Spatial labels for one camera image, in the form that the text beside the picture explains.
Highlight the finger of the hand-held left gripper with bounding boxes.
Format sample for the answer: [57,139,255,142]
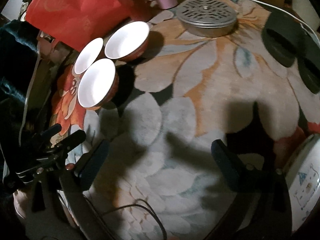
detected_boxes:
[45,130,87,155]
[32,124,62,143]

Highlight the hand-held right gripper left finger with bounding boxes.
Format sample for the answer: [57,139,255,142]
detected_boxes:
[27,140,110,240]

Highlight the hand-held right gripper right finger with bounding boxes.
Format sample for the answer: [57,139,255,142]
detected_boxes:
[211,139,293,240]

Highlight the small bear print plate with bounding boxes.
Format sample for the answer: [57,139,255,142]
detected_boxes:
[285,133,320,233]

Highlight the white bowl with red outside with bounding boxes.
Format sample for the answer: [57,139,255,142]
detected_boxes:
[74,37,104,75]
[77,58,119,109]
[104,21,150,63]

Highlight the dark fuzzy cloth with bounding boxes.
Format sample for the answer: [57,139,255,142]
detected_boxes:
[0,20,40,143]

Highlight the black round disc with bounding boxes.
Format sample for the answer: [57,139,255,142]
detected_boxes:
[261,12,312,67]
[297,36,320,93]

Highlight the round metal perforated tin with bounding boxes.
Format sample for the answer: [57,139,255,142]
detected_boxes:
[177,0,237,37]

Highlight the thin white cable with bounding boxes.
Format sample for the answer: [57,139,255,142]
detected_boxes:
[19,52,42,147]

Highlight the black cable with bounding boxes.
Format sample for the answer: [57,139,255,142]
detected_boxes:
[100,199,168,240]

